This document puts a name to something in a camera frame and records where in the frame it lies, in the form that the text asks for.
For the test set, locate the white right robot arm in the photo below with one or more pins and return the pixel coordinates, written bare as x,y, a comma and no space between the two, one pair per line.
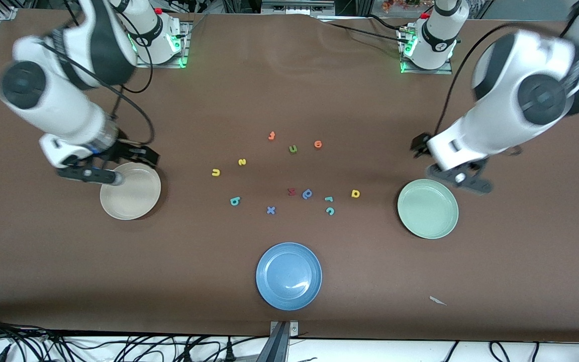
58,95

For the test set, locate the blue foam letter p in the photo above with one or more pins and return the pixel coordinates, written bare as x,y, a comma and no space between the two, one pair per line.
307,194

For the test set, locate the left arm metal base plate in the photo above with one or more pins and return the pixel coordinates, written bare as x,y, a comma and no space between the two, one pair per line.
445,71

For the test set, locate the orange artificial flowers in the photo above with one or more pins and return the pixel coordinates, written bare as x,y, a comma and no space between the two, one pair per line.
400,5

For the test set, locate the brown table cover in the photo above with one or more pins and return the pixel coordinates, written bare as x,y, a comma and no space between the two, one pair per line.
68,261

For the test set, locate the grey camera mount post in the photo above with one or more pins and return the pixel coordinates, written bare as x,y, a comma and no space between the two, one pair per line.
277,347

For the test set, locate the white paper scrap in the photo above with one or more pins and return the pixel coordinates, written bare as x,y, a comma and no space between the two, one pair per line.
438,300

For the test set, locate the light green plate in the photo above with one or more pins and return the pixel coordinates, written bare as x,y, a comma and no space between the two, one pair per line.
427,208

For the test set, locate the beige brown plate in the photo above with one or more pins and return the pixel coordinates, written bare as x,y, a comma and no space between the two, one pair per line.
131,198

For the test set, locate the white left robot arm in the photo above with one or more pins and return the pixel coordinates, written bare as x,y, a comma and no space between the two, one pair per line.
500,125

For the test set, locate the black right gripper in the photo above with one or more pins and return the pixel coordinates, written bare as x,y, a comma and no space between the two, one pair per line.
127,150

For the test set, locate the blue plate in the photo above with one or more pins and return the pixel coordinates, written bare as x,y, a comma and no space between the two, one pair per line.
288,276

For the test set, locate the teal foam letter b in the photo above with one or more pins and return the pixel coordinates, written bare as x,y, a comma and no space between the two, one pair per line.
234,202

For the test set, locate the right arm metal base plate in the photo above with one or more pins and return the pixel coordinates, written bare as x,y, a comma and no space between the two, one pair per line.
141,64

